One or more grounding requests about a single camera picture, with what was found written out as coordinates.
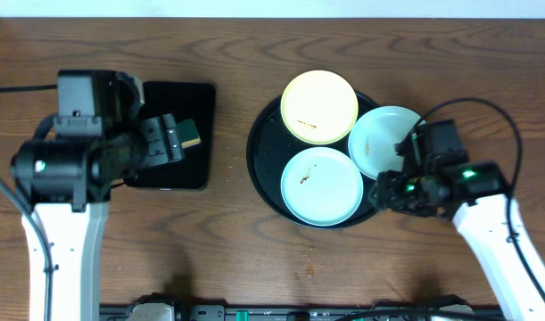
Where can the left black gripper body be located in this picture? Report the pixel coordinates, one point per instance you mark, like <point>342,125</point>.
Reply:
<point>166,139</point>

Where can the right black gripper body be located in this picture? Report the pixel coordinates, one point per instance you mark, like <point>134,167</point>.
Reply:
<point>403,194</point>

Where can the green yellow sponge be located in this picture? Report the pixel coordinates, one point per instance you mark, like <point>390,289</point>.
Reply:
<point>188,134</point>

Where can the light blue plate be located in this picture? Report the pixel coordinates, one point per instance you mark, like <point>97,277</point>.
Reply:
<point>321,186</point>
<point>372,140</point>

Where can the light blue plate front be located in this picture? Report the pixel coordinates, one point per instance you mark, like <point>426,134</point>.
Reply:
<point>321,186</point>

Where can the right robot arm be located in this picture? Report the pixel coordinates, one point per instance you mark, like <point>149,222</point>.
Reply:
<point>475,198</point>

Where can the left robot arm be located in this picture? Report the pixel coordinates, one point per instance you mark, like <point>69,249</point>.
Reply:
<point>64,174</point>

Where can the black rectangular tray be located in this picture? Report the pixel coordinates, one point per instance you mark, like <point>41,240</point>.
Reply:
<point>177,121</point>

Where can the yellow plate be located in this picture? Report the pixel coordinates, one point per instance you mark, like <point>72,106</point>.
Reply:
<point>319,107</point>

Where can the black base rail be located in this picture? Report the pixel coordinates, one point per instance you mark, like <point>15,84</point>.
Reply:
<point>157,306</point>

